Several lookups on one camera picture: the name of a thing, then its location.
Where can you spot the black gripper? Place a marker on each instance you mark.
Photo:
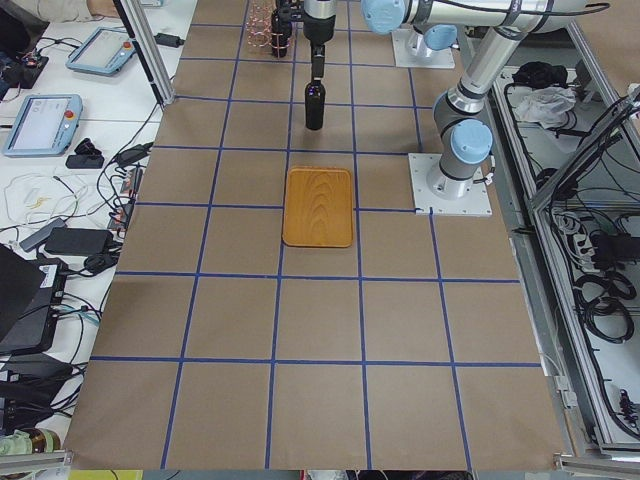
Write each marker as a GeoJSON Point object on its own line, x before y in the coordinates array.
{"type": "Point", "coordinates": [318, 33]}

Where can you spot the dark wine bottle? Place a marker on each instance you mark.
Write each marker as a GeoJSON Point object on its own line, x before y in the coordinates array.
{"type": "Point", "coordinates": [281, 31]}
{"type": "Point", "coordinates": [315, 94]}

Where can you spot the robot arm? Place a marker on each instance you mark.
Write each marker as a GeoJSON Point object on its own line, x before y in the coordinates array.
{"type": "Point", "coordinates": [426, 40]}
{"type": "Point", "coordinates": [467, 142]}

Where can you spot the wooden tray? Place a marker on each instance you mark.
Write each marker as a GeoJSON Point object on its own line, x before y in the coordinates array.
{"type": "Point", "coordinates": [318, 207]}

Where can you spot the teach pendant upper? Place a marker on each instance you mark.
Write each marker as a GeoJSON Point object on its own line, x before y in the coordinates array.
{"type": "Point", "coordinates": [103, 53]}

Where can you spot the teach pendant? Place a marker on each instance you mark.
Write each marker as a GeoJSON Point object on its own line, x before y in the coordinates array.
{"type": "Point", "coordinates": [44, 126]}
{"type": "Point", "coordinates": [103, 53]}

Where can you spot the crumpled white cloth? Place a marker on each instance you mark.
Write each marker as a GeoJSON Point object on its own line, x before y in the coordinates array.
{"type": "Point", "coordinates": [548, 107]}

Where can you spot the teach pendant lower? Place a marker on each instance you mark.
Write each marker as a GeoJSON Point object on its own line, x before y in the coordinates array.
{"type": "Point", "coordinates": [44, 126]}

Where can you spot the black power adapter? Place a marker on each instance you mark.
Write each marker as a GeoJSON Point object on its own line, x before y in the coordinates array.
{"type": "Point", "coordinates": [77, 241]}

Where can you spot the black laptop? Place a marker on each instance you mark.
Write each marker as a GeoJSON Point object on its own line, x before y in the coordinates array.
{"type": "Point", "coordinates": [30, 291]}

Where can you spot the copper wire bottle basket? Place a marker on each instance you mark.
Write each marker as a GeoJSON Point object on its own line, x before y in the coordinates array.
{"type": "Point", "coordinates": [258, 23]}

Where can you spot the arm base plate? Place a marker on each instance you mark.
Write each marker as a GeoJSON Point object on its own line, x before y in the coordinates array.
{"type": "Point", "coordinates": [436, 194]}
{"type": "Point", "coordinates": [439, 60]}

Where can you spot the aluminium frame post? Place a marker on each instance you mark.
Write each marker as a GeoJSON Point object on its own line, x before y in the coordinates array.
{"type": "Point", "coordinates": [139, 31]}

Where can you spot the aluminium side frame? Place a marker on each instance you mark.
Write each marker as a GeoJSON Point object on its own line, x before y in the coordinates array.
{"type": "Point", "coordinates": [577, 185]}

